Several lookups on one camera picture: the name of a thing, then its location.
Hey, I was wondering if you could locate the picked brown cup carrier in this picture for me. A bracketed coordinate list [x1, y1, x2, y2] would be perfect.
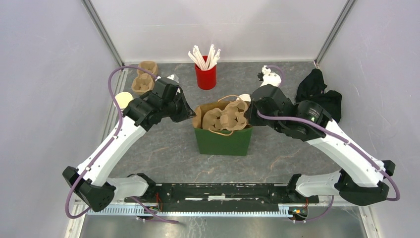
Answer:
[202, 100, 248, 131]

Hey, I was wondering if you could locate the brown cardboard cup carrier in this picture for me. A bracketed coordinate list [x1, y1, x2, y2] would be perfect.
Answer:
[131, 61, 158, 95]

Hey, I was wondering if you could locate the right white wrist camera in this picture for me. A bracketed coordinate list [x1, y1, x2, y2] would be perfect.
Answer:
[258, 65, 284, 87]

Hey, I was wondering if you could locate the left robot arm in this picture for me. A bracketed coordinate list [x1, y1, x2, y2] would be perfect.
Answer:
[62, 74, 196, 212]

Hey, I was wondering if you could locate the brown paper bag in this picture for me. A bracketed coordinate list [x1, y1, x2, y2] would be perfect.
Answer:
[192, 95, 250, 136]

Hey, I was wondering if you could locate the stack of paper cups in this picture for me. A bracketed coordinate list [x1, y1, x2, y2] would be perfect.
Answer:
[115, 92, 134, 111]

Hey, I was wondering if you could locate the bundle of wrapped straws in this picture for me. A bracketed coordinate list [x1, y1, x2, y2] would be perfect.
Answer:
[187, 44, 221, 71]

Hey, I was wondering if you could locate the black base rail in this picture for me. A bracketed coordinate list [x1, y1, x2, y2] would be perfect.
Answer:
[138, 183, 319, 212]

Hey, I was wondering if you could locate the black cloth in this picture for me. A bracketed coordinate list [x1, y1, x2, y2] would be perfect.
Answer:
[295, 68, 342, 123]

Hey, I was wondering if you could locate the red straw holder cup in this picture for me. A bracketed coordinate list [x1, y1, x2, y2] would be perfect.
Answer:
[195, 64, 217, 90]

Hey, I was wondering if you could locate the white cable duct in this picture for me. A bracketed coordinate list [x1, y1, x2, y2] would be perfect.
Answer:
[87, 204, 292, 218]

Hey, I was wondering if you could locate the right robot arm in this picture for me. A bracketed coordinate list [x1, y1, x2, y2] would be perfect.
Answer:
[246, 84, 397, 206]

